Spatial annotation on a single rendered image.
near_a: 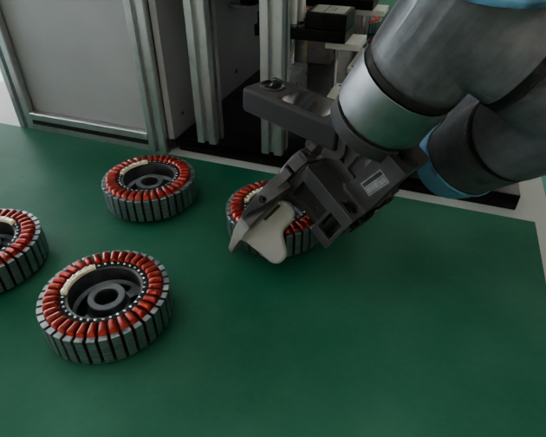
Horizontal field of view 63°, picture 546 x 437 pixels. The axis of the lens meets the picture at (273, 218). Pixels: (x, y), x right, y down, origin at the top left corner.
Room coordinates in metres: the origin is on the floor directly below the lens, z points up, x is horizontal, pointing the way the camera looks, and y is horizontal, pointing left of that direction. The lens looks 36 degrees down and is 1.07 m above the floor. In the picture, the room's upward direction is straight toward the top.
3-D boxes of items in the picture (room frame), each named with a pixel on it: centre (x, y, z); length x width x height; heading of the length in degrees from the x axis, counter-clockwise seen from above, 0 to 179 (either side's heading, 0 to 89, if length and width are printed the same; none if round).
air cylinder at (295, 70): (0.77, -0.02, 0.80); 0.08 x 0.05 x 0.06; 160
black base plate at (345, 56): (0.83, -0.19, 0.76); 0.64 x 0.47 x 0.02; 160
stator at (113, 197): (0.48, 0.15, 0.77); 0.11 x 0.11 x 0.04
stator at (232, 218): (0.41, 0.00, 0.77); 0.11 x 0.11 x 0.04
